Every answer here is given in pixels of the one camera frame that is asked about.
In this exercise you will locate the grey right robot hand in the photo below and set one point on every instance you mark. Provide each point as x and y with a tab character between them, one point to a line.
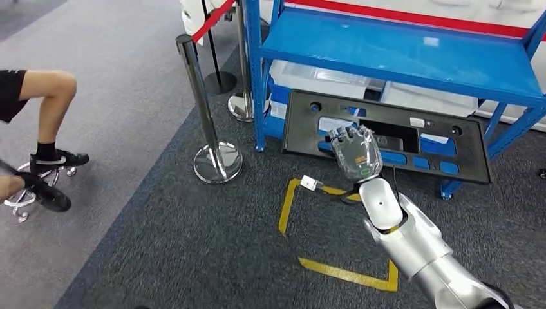
356	155

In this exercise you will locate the black plastic plate part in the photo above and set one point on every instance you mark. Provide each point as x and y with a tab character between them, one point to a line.
469	158

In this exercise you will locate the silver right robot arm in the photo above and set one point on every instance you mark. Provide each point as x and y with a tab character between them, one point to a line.
418	251

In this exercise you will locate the blue metal shelf rack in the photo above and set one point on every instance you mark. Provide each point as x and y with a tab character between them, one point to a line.
384	47

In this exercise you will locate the black thin pole stand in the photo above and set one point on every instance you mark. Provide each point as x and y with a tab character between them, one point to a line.
219	83

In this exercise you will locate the person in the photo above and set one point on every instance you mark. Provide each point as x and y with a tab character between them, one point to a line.
47	98

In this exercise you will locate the chrome stool base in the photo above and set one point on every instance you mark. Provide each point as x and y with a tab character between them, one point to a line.
23	198

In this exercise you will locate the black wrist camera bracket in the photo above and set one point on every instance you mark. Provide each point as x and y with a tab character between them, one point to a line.
341	197

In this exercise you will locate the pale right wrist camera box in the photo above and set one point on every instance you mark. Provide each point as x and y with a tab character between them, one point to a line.
310	182

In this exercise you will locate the chrome stanchion post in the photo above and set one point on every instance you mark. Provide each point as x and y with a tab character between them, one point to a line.
202	106
242	64

